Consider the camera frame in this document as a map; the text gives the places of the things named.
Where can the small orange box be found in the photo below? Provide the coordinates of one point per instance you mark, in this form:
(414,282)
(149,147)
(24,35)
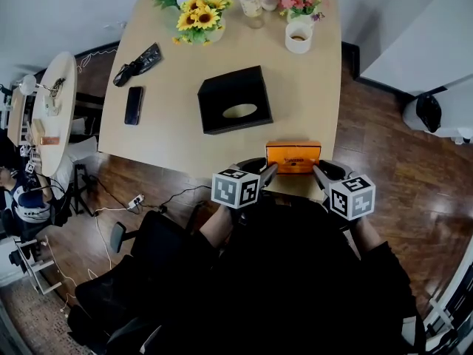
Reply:
(50,140)

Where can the white metal rack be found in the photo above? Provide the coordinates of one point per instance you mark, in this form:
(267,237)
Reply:
(35,264)

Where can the black plastic bag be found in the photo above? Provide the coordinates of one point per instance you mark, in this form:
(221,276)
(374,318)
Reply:
(138,64)

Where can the black office chair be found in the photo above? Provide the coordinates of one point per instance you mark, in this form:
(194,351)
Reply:
(140,283)

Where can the white cabinet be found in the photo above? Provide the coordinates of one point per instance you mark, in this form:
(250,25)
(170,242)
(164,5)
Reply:
(421,35)

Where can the white cylindrical cup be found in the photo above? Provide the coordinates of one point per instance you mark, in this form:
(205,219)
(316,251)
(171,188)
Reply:
(298,39)

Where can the round wooden side table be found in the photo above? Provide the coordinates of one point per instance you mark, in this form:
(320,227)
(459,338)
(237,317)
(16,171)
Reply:
(55,117)

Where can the person's right forearm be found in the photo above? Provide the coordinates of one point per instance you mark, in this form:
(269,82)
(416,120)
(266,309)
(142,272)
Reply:
(367,235)

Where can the white desk lamp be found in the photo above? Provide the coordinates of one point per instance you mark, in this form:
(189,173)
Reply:
(27,84)

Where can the sunflowers in white vase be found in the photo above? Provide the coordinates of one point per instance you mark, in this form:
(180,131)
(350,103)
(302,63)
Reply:
(201,17)

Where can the small wooden desk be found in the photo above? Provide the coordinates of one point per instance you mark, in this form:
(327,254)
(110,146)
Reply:
(16,117)

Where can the black tissue box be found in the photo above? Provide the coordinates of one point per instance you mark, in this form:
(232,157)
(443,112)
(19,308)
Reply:
(233,98)

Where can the white bin with black bag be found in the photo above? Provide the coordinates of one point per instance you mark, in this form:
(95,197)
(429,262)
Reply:
(423,113)

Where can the small clear glass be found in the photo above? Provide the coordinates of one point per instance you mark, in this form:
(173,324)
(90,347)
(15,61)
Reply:
(256,21)

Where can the white power strip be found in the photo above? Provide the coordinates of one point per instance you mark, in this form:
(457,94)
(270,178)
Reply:
(136,201)

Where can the clear drink bottle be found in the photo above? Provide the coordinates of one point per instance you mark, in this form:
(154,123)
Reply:
(250,0)

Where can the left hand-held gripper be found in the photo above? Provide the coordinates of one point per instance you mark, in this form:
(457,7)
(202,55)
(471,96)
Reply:
(234,191)

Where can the black smartphone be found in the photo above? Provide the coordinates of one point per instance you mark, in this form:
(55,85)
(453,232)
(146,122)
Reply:
(133,105)

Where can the person's black clothing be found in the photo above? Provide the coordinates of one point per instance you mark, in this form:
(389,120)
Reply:
(295,290)

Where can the person's left forearm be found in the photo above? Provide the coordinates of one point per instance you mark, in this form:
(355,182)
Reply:
(218,228)

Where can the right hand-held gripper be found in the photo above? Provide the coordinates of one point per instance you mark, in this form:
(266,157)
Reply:
(353,198)

